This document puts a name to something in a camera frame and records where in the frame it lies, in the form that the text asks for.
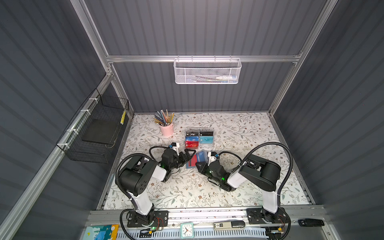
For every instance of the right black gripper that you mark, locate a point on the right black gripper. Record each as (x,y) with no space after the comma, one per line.
(203,168)

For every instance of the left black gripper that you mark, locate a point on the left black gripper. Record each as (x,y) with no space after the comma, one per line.
(186,155)

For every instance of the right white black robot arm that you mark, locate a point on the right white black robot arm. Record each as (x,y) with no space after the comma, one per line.
(259,171)

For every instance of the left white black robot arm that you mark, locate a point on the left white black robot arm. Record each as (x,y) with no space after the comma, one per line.
(135,172)

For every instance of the red VIP card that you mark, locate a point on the red VIP card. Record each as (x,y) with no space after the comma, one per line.
(193,145)

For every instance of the blue VIP card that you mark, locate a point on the blue VIP card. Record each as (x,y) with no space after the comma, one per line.
(192,139)

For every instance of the black VIP card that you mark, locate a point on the black VIP card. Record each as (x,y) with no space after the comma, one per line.
(192,133)

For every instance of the teal VIP card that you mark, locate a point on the teal VIP card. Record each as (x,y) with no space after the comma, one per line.
(206,140)

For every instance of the black plain card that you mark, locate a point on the black plain card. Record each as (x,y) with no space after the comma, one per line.
(207,133)

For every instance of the pink pencil cup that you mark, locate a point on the pink pencil cup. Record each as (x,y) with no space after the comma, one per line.
(167,131)

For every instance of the coloured pencils bunch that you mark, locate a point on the coloured pencils bunch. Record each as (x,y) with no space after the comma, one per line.
(164,118)

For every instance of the silver black label device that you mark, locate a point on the silver black label device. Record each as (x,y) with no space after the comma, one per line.
(229,225)

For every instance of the small teal desk clock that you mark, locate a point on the small teal desk clock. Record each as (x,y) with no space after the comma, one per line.
(187,230)

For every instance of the yellow tag on basket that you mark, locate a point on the yellow tag on basket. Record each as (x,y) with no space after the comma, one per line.
(123,117)

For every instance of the pens in white basket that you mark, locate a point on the pens in white basket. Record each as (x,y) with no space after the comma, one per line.
(228,79)

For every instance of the black pad in basket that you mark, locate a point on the black pad in basket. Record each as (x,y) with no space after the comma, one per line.
(101,132)

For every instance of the black remote device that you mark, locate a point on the black remote device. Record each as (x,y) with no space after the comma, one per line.
(311,223)

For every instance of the colourful booklet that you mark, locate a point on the colourful booklet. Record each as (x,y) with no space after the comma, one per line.
(106,232)

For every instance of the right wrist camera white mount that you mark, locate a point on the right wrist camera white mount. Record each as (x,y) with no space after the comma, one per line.
(212,156)

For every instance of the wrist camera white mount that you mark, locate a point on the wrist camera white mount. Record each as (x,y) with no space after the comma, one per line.
(175,146)
(212,156)

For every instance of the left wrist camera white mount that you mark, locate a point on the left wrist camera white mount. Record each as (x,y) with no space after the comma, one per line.
(175,146)

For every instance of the white wire mesh basket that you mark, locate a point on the white wire mesh basket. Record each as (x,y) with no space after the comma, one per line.
(185,69)

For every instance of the black wire wall basket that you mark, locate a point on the black wire wall basket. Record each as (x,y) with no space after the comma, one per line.
(102,107)

